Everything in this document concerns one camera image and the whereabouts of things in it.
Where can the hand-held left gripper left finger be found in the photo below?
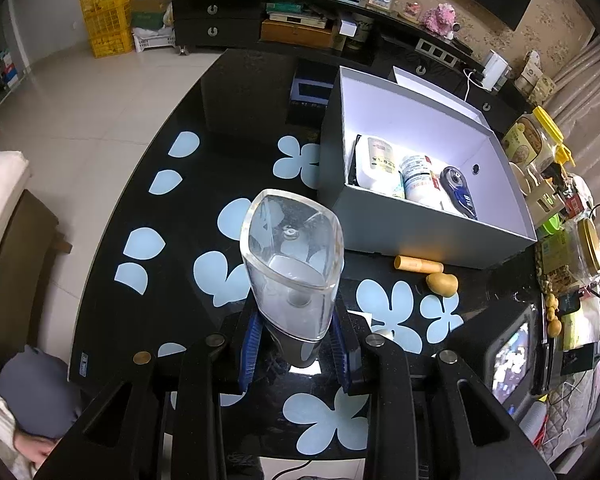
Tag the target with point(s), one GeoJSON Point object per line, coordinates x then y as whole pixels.
{"type": "Point", "coordinates": [247, 355]}

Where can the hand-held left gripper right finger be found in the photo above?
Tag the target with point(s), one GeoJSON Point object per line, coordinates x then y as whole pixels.
{"type": "Point", "coordinates": [342, 360]}

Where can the grey cardboard box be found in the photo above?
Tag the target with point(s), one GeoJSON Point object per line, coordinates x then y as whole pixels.
{"type": "Point", "coordinates": [430, 235]}

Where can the white red-label pill bottle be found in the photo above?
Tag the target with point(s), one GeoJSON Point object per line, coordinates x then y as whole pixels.
{"type": "Point", "coordinates": [420, 180]}

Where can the white lotion bottle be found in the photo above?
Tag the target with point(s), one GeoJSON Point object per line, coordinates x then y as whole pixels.
{"type": "Point", "coordinates": [377, 165]}

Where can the blue correction tape dispenser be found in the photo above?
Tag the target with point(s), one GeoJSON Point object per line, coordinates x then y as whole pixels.
{"type": "Point", "coordinates": [457, 192]}

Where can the wooden cylinder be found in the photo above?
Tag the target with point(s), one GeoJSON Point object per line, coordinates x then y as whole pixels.
{"type": "Point", "coordinates": [417, 263]}

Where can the black phone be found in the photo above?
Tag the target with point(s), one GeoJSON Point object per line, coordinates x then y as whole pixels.
{"type": "Point", "coordinates": [510, 355]}

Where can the small yellow gourd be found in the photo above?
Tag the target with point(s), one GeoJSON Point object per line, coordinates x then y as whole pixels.
{"type": "Point", "coordinates": [554, 327]}
{"type": "Point", "coordinates": [551, 305]}

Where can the yellow packet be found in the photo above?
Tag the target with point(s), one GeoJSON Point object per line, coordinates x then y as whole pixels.
{"type": "Point", "coordinates": [577, 330]}

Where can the brown wooden chair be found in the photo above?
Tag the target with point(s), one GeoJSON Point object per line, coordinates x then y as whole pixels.
{"type": "Point", "coordinates": [25, 260]}

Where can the quilted sofa cover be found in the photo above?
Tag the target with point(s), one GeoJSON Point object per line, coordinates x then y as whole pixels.
{"type": "Point", "coordinates": [580, 420]}

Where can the green-lid container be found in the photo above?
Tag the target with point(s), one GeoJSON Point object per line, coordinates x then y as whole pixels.
{"type": "Point", "coordinates": [552, 224]}

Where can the gold-lid glass jar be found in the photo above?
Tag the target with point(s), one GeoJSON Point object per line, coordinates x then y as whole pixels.
{"type": "Point", "coordinates": [570, 255]}

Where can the brown paper cup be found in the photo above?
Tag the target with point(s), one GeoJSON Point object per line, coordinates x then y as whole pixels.
{"type": "Point", "coordinates": [519, 177]}

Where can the wooden stand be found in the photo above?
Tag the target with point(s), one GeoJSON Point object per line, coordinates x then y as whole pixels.
{"type": "Point", "coordinates": [545, 200]}

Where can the black box blue stripe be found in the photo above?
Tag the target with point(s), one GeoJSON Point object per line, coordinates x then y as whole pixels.
{"type": "Point", "coordinates": [310, 85]}

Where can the grey box lid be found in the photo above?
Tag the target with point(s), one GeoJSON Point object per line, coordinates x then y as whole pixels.
{"type": "Point", "coordinates": [450, 95]}

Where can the yellow-lid plastic jar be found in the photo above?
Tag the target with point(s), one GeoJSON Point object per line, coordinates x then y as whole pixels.
{"type": "Point", "coordinates": [530, 140]}

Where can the white cushion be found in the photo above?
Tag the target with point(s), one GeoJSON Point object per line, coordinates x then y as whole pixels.
{"type": "Point", "coordinates": [0, 200]}

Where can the white outlet panel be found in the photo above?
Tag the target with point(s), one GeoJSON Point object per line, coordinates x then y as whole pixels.
{"type": "Point", "coordinates": [435, 51]}

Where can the wooden drawer box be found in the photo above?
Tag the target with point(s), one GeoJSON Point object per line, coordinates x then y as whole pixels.
{"type": "Point", "coordinates": [295, 35]}

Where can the patterned mug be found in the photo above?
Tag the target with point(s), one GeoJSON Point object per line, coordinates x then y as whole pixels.
{"type": "Point", "coordinates": [362, 35]}

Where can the white electric kettle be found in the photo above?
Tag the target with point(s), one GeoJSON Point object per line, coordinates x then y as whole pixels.
{"type": "Point", "coordinates": [495, 71]}

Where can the white plastic basket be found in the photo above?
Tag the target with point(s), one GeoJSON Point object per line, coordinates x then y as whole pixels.
{"type": "Point", "coordinates": [152, 40]}

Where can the black television cabinet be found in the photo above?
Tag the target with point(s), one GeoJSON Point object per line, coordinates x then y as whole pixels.
{"type": "Point", "coordinates": [220, 25]}

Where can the small white box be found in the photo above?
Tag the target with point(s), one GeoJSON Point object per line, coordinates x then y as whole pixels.
{"type": "Point", "coordinates": [347, 28]}

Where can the patterned gift box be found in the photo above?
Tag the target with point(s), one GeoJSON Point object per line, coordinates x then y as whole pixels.
{"type": "Point", "coordinates": [535, 89]}

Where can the silver set-top box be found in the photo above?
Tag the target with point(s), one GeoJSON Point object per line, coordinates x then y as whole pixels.
{"type": "Point", "coordinates": [297, 12]}

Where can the pink plush toy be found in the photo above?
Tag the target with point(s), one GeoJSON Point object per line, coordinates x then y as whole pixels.
{"type": "Point", "coordinates": [439, 20]}

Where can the beige curtain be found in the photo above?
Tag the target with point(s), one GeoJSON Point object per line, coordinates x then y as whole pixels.
{"type": "Point", "coordinates": [585, 100]}

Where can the blue storage boxes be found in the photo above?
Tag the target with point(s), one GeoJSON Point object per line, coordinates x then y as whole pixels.
{"type": "Point", "coordinates": [5, 72]}

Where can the white security camera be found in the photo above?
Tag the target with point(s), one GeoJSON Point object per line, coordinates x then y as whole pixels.
{"type": "Point", "coordinates": [455, 31]}

